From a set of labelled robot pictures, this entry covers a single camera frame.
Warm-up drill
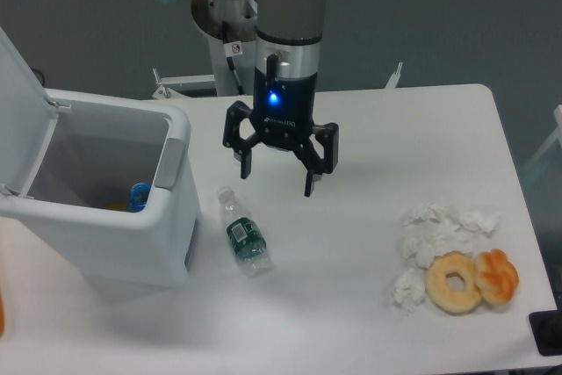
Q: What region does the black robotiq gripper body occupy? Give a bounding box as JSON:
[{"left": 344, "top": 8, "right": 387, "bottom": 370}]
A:
[{"left": 250, "top": 69, "right": 317, "bottom": 150}]

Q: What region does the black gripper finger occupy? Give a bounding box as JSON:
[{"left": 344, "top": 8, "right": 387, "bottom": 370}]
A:
[
  {"left": 294, "top": 122, "right": 339, "bottom": 197},
  {"left": 222, "top": 100, "right": 260, "bottom": 179}
]

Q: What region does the clear bottle with green label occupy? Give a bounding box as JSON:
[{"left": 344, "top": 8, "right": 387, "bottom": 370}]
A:
[{"left": 218, "top": 186, "right": 270, "bottom": 278}]

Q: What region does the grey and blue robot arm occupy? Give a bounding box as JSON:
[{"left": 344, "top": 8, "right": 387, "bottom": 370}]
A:
[{"left": 171, "top": 0, "right": 339, "bottom": 196}]

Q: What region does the blue bottle in bin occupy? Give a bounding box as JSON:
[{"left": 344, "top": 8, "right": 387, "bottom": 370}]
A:
[{"left": 126, "top": 183, "right": 151, "bottom": 213}]

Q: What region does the crumpled white tissue top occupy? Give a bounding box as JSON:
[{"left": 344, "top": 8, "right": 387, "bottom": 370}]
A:
[{"left": 400, "top": 202, "right": 501, "bottom": 235}]

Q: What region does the crumpled white tissue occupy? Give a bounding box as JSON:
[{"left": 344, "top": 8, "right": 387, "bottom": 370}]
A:
[
  {"left": 399, "top": 225, "right": 473, "bottom": 270},
  {"left": 400, "top": 202, "right": 501, "bottom": 235},
  {"left": 392, "top": 268, "right": 426, "bottom": 315}
]

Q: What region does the white trash bin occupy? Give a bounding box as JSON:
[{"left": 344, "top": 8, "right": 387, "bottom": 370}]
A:
[{"left": 1, "top": 90, "right": 200, "bottom": 286}]

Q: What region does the crumpled white tissue middle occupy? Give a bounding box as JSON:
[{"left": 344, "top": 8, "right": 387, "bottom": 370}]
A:
[{"left": 399, "top": 225, "right": 473, "bottom": 270}]

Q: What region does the orange item in bin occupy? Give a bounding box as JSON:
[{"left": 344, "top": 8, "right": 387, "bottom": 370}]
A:
[{"left": 104, "top": 202, "right": 126, "bottom": 212}]

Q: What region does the crumpled white tissue bottom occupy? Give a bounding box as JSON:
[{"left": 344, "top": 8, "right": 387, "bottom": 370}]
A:
[{"left": 392, "top": 268, "right": 426, "bottom": 315}]

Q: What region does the white trash bin lid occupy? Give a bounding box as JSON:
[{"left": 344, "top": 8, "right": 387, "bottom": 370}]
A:
[{"left": 1, "top": 32, "right": 70, "bottom": 197}]

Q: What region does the orange glazed twisted bun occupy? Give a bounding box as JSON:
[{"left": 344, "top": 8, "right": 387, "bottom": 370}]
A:
[{"left": 473, "top": 249, "right": 519, "bottom": 306}]

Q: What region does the black device at table corner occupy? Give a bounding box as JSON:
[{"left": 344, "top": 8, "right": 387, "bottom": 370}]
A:
[{"left": 529, "top": 310, "right": 561, "bottom": 357}]

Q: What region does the orange object at left edge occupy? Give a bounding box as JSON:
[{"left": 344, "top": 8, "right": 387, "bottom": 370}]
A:
[{"left": 0, "top": 294, "right": 5, "bottom": 337}]

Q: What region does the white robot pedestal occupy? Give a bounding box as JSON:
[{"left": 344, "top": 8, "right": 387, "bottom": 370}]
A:
[{"left": 190, "top": 0, "right": 260, "bottom": 97}]

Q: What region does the plain ring doughnut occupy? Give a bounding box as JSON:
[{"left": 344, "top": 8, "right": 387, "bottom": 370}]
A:
[{"left": 424, "top": 252, "right": 482, "bottom": 314}]

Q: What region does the white frame at right edge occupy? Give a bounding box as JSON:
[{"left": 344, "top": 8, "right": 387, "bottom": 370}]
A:
[{"left": 520, "top": 105, "right": 561, "bottom": 189}]

